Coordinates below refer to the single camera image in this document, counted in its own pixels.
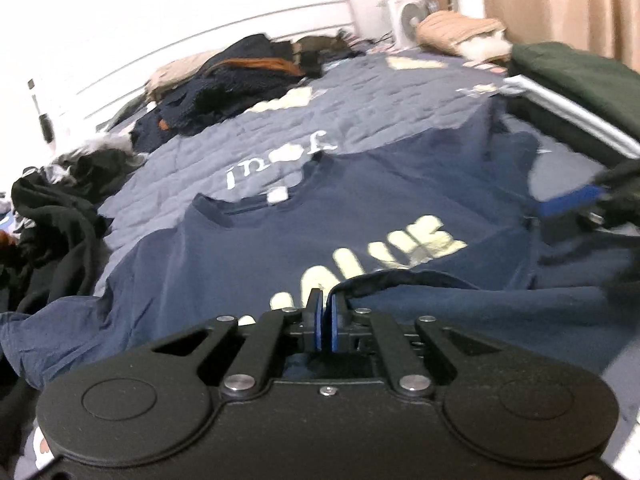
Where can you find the navy t-shirt with yellow print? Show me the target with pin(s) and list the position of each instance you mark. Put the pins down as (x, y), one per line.
(225, 260)

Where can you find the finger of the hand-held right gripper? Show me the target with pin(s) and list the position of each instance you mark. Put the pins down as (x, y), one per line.
(570, 205)

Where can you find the dark green folded garment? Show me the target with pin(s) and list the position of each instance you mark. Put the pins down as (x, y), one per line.
(575, 75)

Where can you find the beige pants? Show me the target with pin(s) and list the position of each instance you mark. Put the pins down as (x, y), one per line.
(170, 75)

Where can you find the white fan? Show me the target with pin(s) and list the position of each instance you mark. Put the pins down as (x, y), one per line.
(405, 20)

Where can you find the orange-brown garment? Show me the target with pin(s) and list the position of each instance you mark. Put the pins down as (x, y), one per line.
(5, 240)

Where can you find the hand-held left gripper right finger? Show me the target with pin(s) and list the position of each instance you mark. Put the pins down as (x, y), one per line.
(337, 327)

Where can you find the grey quilted fish-print blanket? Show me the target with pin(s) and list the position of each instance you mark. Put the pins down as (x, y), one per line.
(350, 110)

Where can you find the white-grey garment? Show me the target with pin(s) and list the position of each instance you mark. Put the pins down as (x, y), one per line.
(107, 142)

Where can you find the olive garment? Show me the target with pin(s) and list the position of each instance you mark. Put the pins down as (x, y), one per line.
(325, 47)

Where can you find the beige pillow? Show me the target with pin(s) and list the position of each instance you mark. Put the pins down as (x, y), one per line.
(455, 30)

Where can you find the white printed bed sheet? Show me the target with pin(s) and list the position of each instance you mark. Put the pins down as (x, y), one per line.
(627, 400)

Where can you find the black garment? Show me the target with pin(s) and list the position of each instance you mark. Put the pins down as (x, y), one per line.
(50, 220)
(105, 165)

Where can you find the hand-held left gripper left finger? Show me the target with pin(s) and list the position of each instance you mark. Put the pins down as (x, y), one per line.
(314, 320)

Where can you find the navy dotted garment brown trim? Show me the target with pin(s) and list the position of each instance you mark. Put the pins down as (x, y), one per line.
(215, 95)

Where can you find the beige curtain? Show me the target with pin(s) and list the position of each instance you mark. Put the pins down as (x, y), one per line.
(560, 5)

